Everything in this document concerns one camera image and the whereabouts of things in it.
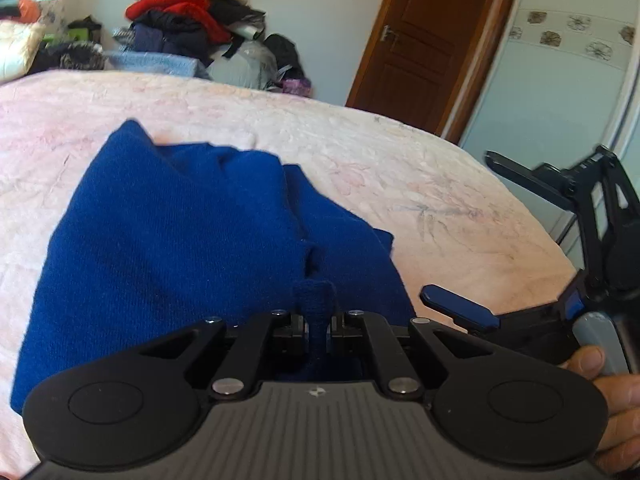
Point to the pale grey-blue bundle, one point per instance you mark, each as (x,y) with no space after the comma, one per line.
(242,67)

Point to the light blue quilted blanket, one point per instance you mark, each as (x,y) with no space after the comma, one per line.
(155,63)

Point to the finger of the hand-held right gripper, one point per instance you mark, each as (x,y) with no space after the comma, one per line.
(530,175)
(462,308)

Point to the purple cloth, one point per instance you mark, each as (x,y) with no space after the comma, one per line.
(296,86)

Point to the pink floral bed blanket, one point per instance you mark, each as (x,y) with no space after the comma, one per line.
(400,170)

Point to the brown wooden door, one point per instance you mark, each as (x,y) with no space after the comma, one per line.
(425,40)

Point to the black bag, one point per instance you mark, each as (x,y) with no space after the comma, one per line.
(286,52)

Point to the dark fur garment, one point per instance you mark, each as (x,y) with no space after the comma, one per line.
(72,57)

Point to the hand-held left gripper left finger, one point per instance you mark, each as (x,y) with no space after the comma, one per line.
(289,334)

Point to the dark padded jacket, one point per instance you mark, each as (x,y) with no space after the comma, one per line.
(172,30)

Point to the white wardrobe with flower tiles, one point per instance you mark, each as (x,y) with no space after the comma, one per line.
(560,85)

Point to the person's right hand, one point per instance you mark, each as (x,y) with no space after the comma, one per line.
(620,410)

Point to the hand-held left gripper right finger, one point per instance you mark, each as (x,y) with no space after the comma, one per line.
(345,334)

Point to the floral pillow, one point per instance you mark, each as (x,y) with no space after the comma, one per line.
(51,8)

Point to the blue knit sweater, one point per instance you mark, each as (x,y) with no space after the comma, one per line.
(175,240)

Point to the red garment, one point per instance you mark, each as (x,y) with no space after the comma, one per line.
(175,7)

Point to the orange bag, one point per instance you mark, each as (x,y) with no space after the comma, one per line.
(27,8)

